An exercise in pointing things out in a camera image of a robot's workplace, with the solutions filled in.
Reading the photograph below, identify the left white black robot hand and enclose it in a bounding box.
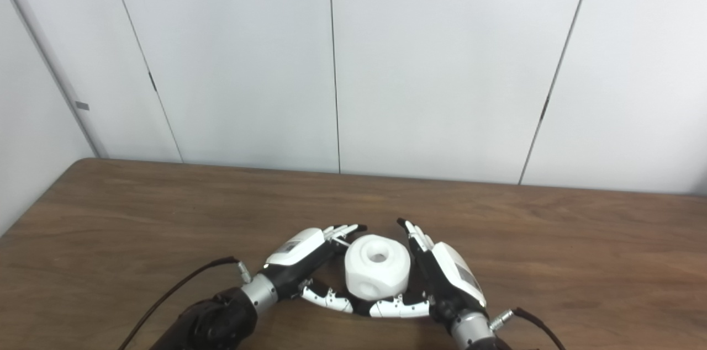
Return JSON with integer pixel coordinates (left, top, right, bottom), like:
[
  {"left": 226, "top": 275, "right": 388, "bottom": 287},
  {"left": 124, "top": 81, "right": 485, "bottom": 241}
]
[{"left": 264, "top": 223, "right": 368, "bottom": 315}]

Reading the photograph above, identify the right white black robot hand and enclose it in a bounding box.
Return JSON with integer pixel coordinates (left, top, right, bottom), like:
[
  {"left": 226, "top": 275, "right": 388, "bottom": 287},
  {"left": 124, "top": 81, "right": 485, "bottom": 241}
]
[{"left": 369, "top": 218, "right": 488, "bottom": 324}]

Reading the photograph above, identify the round white plastic piece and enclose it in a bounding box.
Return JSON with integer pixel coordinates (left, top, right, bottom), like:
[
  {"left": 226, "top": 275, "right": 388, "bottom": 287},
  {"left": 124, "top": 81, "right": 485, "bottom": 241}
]
[{"left": 345, "top": 234, "right": 412, "bottom": 301}]

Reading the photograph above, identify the left wrist dark cable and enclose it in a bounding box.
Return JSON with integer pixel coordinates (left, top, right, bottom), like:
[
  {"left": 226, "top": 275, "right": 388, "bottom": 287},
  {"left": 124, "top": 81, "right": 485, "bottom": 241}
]
[{"left": 116, "top": 256, "right": 252, "bottom": 350}]

